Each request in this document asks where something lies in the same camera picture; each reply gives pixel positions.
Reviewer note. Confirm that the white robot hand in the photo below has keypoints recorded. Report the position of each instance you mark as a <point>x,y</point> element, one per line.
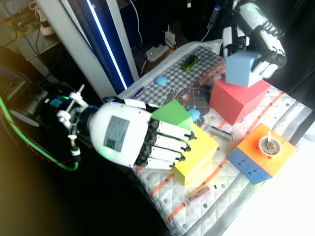
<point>254,16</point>
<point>115,132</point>

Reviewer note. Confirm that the blue foam block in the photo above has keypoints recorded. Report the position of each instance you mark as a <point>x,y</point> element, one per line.
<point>238,68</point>

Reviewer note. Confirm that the green foam block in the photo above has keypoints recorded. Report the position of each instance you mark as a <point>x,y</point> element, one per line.
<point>172,113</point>

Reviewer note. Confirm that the blue usb plug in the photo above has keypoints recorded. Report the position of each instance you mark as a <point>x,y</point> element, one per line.
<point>213,17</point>

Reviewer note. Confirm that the purple toy car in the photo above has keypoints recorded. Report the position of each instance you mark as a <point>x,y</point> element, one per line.
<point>138,91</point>

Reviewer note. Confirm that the blue toy half ball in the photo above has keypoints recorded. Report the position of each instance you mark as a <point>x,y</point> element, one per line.
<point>195,115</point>
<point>161,80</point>

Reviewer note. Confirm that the green toy car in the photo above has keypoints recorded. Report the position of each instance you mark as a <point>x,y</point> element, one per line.
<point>190,62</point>

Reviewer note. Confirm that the large yellow foam block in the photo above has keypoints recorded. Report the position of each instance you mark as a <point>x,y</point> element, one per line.
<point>197,157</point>

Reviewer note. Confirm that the white plug adapter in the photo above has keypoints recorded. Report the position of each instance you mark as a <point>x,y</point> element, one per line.
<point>169,35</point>

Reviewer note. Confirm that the white power strip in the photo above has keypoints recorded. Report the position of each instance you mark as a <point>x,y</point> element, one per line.
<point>157,52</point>

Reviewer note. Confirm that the large red foam block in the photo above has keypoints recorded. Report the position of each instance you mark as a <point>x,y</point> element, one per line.
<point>231,103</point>

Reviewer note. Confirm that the grey quilt with bear print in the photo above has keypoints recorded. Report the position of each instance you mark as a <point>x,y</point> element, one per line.
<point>221,201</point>

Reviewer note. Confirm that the small toy food bowl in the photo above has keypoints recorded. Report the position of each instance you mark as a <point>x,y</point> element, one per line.
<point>270,145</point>

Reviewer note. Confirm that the white shoe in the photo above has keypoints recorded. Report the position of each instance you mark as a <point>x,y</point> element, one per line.
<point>43,22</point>

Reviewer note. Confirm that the large puzzle cube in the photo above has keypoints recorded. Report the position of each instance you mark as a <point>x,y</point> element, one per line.
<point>248,159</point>

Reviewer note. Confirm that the white post with blue light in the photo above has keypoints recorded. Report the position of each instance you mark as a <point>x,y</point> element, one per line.
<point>81,44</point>

